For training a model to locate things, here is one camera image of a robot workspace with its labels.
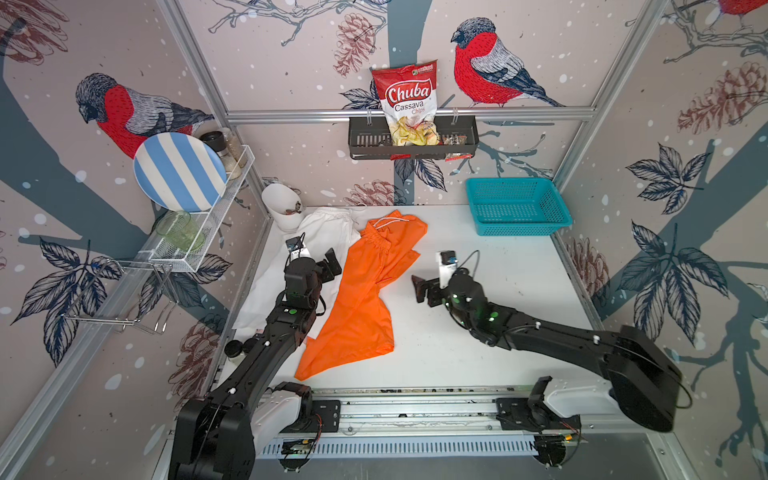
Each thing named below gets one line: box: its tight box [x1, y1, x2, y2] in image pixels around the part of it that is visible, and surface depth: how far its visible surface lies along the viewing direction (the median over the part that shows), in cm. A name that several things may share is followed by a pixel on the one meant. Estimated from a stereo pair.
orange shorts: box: [294, 210, 428, 381], surface depth 94 cm
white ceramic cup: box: [261, 183, 303, 233], surface depth 112 cm
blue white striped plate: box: [133, 132, 227, 213], surface depth 74 cm
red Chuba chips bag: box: [371, 59, 441, 147], surface depth 83 cm
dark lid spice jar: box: [199, 130, 242, 180], surface depth 83 cm
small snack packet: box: [441, 134, 468, 146], surface depth 92 cm
